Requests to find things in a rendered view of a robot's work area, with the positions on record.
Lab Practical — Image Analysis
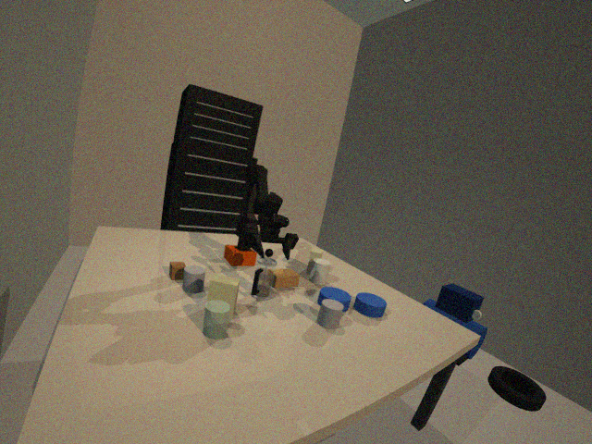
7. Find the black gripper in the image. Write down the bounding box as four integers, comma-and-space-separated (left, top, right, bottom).
243, 221, 299, 260

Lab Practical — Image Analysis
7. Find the pale yellow block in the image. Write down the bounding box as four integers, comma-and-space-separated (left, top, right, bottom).
207, 274, 240, 319
306, 248, 324, 273

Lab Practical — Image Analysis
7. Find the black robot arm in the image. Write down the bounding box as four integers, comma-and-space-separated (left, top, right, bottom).
234, 163, 289, 252

